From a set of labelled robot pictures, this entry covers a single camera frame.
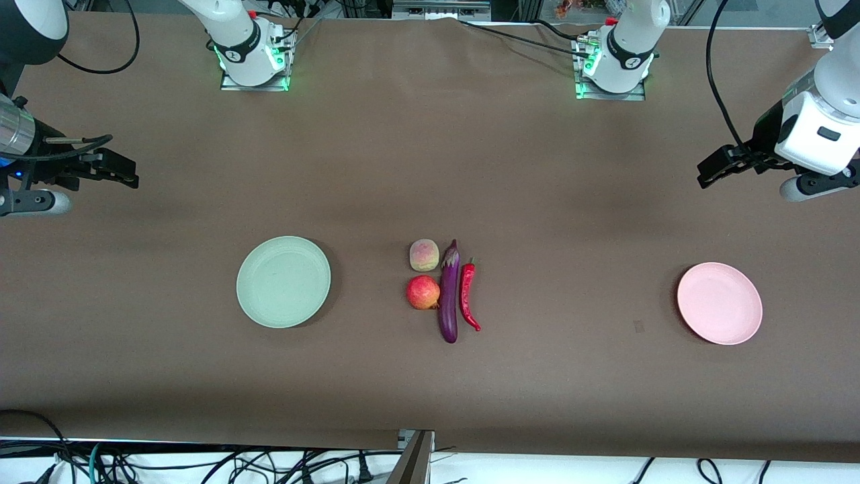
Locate red chili pepper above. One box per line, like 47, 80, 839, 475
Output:
459, 257, 482, 332

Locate purple eggplant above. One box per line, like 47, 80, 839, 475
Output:
438, 239, 461, 344

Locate yellow pink peach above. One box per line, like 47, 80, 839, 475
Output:
409, 239, 440, 272

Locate red pomegranate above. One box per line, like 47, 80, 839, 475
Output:
405, 275, 441, 311

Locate pink round plate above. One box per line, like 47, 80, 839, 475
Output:
677, 262, 764, 346

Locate pale green round plate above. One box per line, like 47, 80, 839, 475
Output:
236, 236, 332, 329

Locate orange red toy pile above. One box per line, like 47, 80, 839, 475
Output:
554, 0, 607, 18

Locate brown table cloth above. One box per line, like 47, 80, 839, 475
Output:
0, 10, 860, 465

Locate silver metal box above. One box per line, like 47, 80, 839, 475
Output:
392, 0, 492, 21

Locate aluminium frame profile with bracket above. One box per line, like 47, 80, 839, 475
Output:
808, 13, 837, 49

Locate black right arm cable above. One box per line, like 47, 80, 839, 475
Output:
0, 0, 140, 159

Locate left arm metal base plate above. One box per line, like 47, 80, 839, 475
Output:
574, 37, 647, 102

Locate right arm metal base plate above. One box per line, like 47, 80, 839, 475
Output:
220, 66, 291, 92

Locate short curved black cable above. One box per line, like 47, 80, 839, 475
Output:
531, 19, 582, 42

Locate long black cable on cloth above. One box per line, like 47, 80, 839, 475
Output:
457, 19, 592, 53

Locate thick black looped floor cable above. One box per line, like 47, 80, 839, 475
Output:
0, 409, 71, 484

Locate grey metal post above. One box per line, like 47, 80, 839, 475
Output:
386, 429, 435, 484

